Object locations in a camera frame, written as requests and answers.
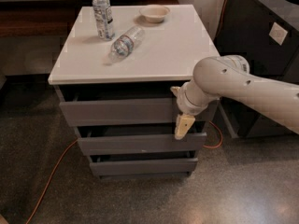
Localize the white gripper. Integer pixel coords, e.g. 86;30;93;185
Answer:
170;86;206;140

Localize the grey top drawer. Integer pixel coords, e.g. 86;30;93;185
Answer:
58;86;179;126

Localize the grey drawer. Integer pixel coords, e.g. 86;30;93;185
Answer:
88;151;198;176
78;123;206;155
58;86;179;126

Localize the clear water bottle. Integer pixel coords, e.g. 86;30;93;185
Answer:
92;0;115;40
108;26;145;63

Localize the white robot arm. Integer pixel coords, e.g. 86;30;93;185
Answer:
171;55;299;140

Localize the grey middle drawer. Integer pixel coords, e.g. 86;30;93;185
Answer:
78;123;206;155

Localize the grey bottom drawer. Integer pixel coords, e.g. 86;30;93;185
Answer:
88;151;198;176

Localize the white-topped grey drawer cabinet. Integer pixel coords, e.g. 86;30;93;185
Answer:
49;5;218;178

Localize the upright clear water bottle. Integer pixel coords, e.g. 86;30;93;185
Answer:
92;0;115;40

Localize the beige paper bowl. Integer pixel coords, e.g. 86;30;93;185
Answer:
139;5;170;23

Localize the dark counter cabinet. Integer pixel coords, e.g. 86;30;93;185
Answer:
214;0;299;139

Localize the orange power cable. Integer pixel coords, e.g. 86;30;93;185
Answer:
24;0;240;224

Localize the white wall outlet plate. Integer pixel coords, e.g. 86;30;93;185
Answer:
269;22;288;45

